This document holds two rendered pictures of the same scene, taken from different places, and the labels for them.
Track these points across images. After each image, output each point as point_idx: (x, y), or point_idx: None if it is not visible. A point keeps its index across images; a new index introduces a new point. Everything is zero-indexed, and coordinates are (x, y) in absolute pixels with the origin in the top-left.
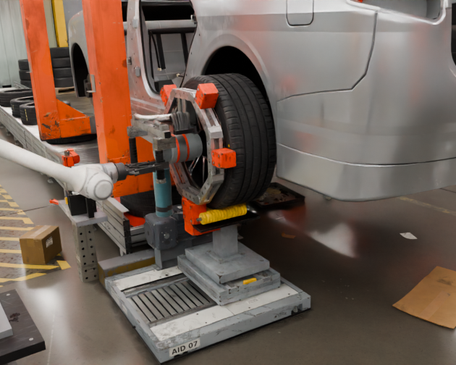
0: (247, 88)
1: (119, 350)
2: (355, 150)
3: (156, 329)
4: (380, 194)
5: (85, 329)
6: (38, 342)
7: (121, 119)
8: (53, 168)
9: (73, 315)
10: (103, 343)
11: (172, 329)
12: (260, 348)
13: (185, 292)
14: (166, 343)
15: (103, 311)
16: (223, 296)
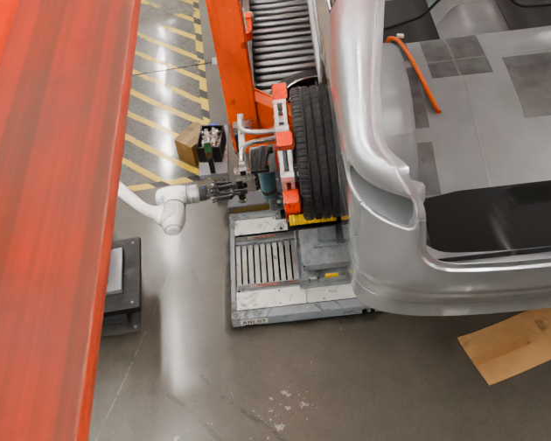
0: (330, 133)
1: (212, 301)
2: (356, 273)
3: (240, 297)
4: (377, 308)
5: (197, 267)
6: (135, 306)
7: (242, 92)
8: (137, 207)
9: (195, 247)
10: (204, 289)
11: (252, 300)
12: (315, 340)
13: (286, 256)
14: (239, 315)
15: (219, 250)
16: (303, 283)
